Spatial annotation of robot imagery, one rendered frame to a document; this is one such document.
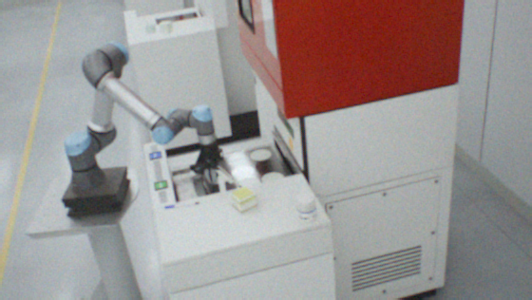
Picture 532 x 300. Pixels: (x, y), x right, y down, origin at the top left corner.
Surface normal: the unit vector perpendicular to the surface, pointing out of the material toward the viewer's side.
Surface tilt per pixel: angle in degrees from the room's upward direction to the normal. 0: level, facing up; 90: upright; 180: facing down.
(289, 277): 90
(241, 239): 0
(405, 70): 90
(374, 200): 90
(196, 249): 0
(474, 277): 0
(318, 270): 90
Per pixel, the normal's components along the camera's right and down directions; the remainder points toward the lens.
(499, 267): -0.11, -0.86
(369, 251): 0.25, 0.48
